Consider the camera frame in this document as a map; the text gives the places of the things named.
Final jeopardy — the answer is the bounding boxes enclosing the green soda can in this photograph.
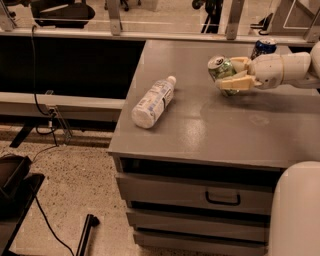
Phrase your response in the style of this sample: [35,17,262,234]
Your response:
[207,55,238,97]

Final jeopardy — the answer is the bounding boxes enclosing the black stand leg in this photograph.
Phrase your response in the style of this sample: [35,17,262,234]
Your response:
[76,214,100,256]

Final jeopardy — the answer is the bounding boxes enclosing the grey metal railing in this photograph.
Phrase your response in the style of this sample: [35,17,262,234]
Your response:
[1,0,320,46]

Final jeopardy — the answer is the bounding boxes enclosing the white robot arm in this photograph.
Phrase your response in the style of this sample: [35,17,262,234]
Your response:
[214,42,320,256]

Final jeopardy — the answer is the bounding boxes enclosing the white plastic bottle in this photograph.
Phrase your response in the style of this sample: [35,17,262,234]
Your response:
[131,76,176,129]

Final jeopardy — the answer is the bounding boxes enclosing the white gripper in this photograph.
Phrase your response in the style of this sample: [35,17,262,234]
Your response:
[216,52,311,90]

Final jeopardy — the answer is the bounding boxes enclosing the black bin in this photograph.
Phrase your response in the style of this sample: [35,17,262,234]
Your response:
[0,155,44,256]

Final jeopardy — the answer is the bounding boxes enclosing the grey drawer cabinet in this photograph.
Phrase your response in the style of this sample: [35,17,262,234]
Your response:
[110,41,320,256]

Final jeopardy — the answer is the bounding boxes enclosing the black cable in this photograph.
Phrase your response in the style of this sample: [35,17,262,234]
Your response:
[30,25,59,148]

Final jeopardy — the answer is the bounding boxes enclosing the black drawer handle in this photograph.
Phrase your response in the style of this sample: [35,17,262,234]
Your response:
[205,191,241,206]

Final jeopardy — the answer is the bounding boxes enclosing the blue soda can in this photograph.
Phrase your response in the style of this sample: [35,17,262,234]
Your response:
[251,38,277,59]

